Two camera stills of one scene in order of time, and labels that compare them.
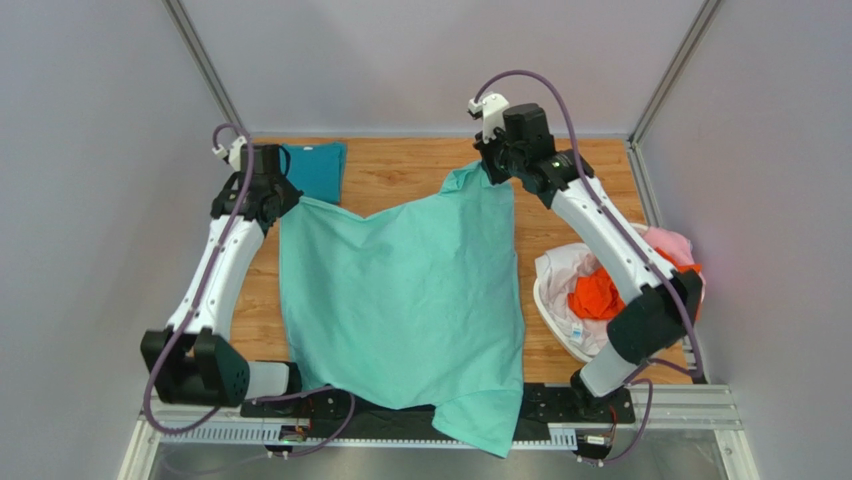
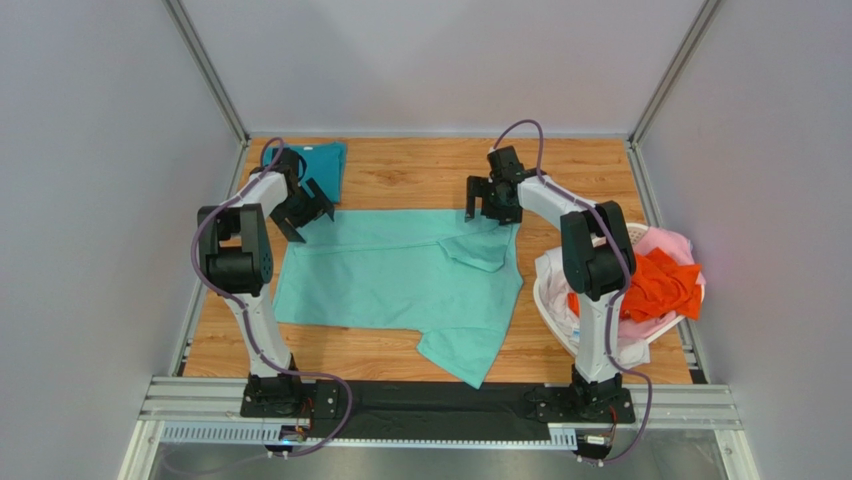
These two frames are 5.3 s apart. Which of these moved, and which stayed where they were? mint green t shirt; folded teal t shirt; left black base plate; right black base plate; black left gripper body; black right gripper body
Moved: black right gripper body; black left gripper body; mint green t shirt
Stayed: folded teal t shirt; left black base plate; right black base plate
